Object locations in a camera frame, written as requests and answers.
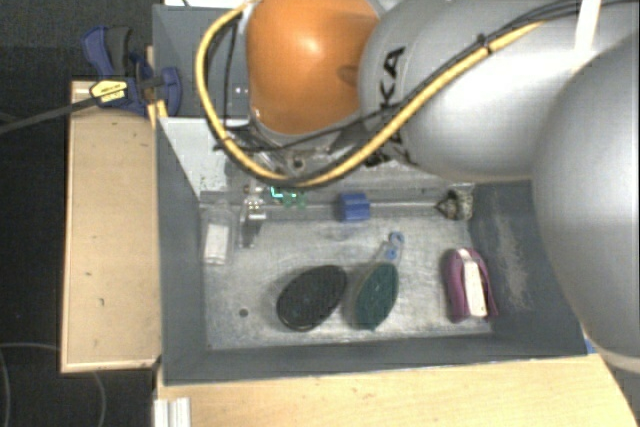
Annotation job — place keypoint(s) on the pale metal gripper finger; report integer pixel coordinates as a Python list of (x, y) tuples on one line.
[(254, 211)]

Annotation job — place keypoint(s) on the blue block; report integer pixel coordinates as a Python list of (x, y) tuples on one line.
[(352, 206)]

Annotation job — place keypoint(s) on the grey metal bin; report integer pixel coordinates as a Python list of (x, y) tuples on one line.
[(260, 305)]

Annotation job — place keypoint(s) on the black oval disc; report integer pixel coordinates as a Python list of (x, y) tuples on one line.
[(310, 299)]

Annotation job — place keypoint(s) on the pale wood flat board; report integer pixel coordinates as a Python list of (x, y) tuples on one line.
[(112, 235)]

